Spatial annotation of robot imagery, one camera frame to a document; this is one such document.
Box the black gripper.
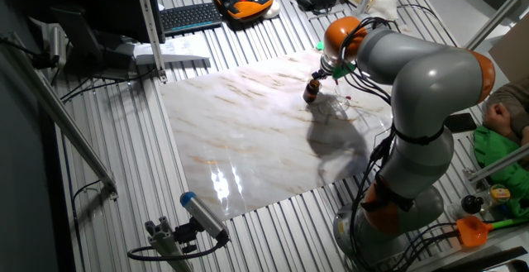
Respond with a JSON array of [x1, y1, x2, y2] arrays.
[[311, 67, 333, 84]]

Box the smartphone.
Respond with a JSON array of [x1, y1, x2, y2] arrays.
[[443, 112, 479, 135]]

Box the brown sleeved bystander forearm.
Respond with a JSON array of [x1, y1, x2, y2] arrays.
[[480, 77, 529, 137]]

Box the brown glass bottle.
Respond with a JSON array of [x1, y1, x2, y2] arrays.
[[302, 79, 322, 104]]

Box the wide clear glass beaker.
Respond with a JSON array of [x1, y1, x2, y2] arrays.
[[321, 82, 353, 116]]

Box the white round plastic object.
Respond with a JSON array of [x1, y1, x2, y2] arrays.
[[262, 0, 282, 20]]

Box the marble pattern board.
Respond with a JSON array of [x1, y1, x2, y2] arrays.
[[160, 48, 470, 222]]

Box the white crumpled plastic bag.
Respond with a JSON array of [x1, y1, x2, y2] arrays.
[[366, 0, 399, 20]]

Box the dark computer keyboard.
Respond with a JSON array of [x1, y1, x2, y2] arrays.
[[159, 2, 224, 37]]

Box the white paper sheet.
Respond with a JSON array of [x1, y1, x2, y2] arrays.
[[132, 34, 212, 66]]

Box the green cloth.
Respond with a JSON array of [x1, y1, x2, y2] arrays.
[[472, 125, 529, 220]]

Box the brown cardboard sheet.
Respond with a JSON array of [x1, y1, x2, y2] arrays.
[[488, 13, 529, 84]]

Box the black round bottle cap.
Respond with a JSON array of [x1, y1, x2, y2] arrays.
[[460, 193, 485, 215]]

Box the yellow lid jar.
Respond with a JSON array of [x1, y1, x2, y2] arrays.
[[488, 184, 512, 205]]

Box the orange plastic funnel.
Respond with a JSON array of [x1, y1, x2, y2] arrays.
[[455, 215, 495, 249]]

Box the green plastic stick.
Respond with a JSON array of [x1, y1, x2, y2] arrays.
[[490, 217, 529, 230]]

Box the dark monitor stand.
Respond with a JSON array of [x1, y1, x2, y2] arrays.
[[49, 6, 137, 81]]

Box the black computer monitor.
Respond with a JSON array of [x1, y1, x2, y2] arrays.
[[0, 0, 166, 45]]

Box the grey cylindrical device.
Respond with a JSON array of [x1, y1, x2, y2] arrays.
[[48, 24, 69, 69]]

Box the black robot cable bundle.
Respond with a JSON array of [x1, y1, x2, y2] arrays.
[[339, 15, 462, 272]]

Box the thin black cable loop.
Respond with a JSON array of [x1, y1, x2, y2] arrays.
[[395, 2, 459, 48]]

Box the slanted aluminium frame post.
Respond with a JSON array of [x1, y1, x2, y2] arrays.
[[131, 0, 169, 84]]

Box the silver camera with blue end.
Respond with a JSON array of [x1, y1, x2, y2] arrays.
[[179, 190, 231, 245]]

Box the short aluminium frame beam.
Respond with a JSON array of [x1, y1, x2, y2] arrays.
[[467, 142, 529, 184]]

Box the black monitor cables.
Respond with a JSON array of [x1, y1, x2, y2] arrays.
[[59, 68, 159, 104]]

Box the aluminium camera mount profile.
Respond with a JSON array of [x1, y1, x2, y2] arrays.
[[144, 216, 194, 272]]

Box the black camera cable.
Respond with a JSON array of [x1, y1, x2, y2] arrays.
[[126, 238, 229, 263]]

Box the long aluminium frame beam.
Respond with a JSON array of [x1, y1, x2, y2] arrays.
[[0, 31, 120, 201]]

